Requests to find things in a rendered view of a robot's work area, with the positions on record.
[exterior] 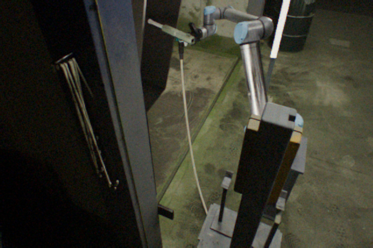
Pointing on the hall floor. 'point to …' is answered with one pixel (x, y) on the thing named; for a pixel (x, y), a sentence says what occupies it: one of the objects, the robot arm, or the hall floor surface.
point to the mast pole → (269, 73)
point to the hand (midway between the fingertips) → (179, 39)
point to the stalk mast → (263, 170)
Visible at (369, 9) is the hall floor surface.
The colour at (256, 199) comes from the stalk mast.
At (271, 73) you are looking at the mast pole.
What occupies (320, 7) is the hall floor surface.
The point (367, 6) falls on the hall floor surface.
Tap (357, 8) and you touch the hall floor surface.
